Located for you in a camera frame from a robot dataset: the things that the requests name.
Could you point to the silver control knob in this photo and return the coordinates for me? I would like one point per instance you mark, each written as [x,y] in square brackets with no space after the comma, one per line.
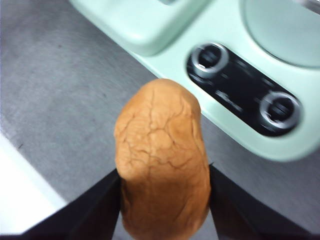
[210,58]
[280,110]

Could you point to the mint green breakfast maker base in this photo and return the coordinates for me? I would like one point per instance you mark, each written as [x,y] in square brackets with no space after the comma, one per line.
[170,65]

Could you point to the brown potato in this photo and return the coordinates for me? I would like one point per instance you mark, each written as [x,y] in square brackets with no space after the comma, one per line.
[162,150]

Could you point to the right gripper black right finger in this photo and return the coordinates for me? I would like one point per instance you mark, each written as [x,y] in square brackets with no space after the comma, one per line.
[245,217]

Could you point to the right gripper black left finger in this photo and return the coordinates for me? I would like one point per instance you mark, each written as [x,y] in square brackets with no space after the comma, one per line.
[87,217]

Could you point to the mint green hinged griddle lid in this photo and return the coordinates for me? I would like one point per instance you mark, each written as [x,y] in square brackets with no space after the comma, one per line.
[140,20]

